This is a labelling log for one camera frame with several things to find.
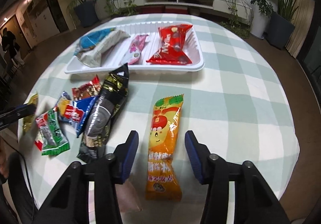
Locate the pink white snack packet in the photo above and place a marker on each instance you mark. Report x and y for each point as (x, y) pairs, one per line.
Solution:
(134, 51)

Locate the white cabinet left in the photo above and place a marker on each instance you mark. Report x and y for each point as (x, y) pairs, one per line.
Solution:
(36, 21)

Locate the black sesame snack packet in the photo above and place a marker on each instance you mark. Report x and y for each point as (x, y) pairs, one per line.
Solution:
(111, 98)

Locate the green red snack packet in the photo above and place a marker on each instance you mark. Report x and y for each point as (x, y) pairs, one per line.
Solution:
(54, 141)

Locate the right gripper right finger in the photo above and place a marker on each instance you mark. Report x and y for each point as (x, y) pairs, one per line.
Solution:
(198, 155)

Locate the red brown checkered snack packet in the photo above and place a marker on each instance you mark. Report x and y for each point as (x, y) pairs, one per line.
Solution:
(89, 89)

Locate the plant in white pot left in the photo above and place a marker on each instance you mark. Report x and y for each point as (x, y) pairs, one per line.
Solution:
(103, 9)

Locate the vine plant on stand right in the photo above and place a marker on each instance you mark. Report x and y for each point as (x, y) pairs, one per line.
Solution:
(239, 12)

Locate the green white checked tablecloth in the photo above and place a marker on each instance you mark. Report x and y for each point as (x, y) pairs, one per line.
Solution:
(186, 124)

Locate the gold snack packet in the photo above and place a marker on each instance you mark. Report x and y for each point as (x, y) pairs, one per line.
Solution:
(32, 107)

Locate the light blue snack packet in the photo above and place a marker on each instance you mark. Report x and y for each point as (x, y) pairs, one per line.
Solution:
(91, 40)

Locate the large leaf plant dark pot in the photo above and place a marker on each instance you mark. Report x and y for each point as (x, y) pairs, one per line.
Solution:
(281, 27)

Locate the dark blue snack packet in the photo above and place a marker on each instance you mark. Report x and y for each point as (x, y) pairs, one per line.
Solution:
(74, 113)

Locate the orange yellow snack packet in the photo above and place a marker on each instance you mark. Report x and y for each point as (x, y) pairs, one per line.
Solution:
(162, 184)

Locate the white TV console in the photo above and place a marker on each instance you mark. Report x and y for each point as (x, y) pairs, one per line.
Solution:
(217, 6)

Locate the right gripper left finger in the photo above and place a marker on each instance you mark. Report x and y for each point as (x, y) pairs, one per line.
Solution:
(125, 156)

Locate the white grey snack bag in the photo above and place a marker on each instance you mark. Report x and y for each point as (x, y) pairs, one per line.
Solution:
(93, 57)

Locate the red Mylikes snack bag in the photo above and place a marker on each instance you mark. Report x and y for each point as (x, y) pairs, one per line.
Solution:
(173, 38)

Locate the beige curtain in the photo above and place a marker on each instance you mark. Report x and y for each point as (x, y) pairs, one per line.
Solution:
(301, 20)

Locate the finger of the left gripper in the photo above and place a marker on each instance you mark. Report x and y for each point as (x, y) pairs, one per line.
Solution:
(13, 114)

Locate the small plant white pot right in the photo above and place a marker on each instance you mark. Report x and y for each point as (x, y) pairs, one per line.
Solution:
(262, 11)

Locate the white plastic tray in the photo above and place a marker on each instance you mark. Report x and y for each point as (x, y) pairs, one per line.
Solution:
(112, 58)

